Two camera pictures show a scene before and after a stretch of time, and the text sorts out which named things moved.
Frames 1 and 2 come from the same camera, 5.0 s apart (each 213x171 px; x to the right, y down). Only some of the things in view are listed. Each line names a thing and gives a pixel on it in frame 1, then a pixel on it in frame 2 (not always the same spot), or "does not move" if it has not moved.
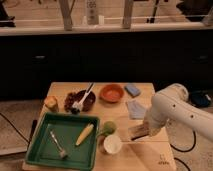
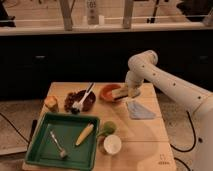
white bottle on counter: [92, 17] does not move
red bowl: [111, 93] does not move
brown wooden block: [135, 132] to [119, 93]
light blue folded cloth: [136, 109] does not move
